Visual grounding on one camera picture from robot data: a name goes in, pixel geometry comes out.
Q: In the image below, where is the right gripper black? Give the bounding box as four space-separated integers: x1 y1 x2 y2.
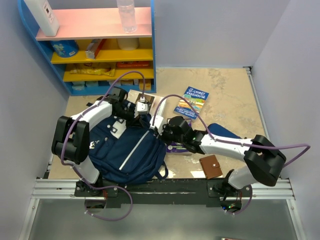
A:
154 123 186 146

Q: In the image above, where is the navy blue student backpack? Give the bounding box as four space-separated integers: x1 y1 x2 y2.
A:
88 113 169 184

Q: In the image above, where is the brown leather wallet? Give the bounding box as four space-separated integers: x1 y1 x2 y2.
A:
199 155 223 180

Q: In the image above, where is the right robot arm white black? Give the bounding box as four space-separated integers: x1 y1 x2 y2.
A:
150 115 286 197

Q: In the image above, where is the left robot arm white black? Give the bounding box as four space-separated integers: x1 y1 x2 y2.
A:
51 87 135 196

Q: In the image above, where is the white coffee photo book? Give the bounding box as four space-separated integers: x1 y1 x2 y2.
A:
127 89 167 116

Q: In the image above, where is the purple paperback book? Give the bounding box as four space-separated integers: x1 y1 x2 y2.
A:
165 116 192 156

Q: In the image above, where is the blue pencil case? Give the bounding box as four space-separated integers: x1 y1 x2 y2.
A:
208 123 241 139

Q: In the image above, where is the blue treehouse book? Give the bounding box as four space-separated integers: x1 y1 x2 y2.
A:
174 86 209 120

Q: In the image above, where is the yellow snack packet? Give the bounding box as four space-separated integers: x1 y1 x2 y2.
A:
70 62 116 77

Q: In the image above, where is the red flat box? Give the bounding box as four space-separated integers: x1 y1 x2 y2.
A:
116 61 151 69

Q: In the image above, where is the blue shelf unit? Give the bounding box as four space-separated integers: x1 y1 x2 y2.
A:
17 0 157 96

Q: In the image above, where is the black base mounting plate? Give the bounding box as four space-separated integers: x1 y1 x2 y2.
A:
74 178 252 208

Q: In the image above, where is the white cylindrical jar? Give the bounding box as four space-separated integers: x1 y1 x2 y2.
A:
117 37 140 51

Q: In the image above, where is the orange white carton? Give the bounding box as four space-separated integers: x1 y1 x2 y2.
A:
85 39 106 60

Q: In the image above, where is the blue snack canister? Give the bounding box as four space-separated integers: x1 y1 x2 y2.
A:
50 40 79 58

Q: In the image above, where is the clear plastic water bottle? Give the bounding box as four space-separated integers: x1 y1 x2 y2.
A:
116 0 137 34

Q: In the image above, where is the white rectangular device box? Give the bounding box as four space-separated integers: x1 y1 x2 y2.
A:
24 0 60 37

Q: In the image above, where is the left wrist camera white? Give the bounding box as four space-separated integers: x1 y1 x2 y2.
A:
135 97 149 116

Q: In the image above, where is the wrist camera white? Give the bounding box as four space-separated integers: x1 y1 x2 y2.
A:
149 115 165 136
135 97 149 116

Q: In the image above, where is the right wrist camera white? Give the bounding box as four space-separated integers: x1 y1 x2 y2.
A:
149 115 165 136

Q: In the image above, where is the aluminium rail frame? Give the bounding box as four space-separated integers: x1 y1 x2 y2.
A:
22 68 305 240

